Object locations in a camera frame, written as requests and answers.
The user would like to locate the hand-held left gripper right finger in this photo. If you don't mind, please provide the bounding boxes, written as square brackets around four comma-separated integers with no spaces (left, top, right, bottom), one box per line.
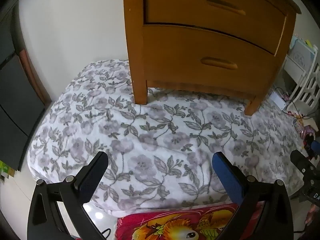
[212,151,293,240]

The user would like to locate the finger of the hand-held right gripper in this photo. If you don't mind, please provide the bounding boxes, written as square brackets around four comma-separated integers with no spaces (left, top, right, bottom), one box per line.
[310,140,320,159]
[290,149,317,176]

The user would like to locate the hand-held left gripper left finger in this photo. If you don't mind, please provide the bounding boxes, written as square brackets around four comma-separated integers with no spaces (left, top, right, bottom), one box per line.
[27,151,109,240]

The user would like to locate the person's right hand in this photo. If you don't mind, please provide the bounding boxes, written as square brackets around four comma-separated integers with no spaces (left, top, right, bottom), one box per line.
[304,203,320,227]

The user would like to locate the colourful toys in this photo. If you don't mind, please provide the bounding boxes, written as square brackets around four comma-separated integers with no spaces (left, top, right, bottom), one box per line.
[292,115,317,153]

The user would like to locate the white chair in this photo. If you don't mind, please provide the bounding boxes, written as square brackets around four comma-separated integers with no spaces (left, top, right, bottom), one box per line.
[287,45,320,108]

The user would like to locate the white power strip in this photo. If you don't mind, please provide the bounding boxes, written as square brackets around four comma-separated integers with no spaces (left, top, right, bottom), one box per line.
[269,91,288,110]

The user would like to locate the grey floral blanket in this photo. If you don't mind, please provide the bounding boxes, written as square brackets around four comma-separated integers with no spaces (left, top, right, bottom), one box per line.
[27,59,312,217]

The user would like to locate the red printed blanket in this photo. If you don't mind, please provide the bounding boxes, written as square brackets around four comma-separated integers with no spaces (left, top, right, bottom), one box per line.
[115,202,263,240]

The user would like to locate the green packets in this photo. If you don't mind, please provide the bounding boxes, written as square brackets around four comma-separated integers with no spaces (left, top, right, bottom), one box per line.
[0,159,16,181]

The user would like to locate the dark grey cabinet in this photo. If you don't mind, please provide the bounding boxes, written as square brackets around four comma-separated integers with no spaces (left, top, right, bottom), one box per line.
[0,0,47,172]

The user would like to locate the wooden nightstand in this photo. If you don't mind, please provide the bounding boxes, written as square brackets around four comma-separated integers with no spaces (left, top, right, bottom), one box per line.
[123,0,302,117]

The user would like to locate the brown door frame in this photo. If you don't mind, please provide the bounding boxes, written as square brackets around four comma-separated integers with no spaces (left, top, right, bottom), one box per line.
[19,48,53,108]

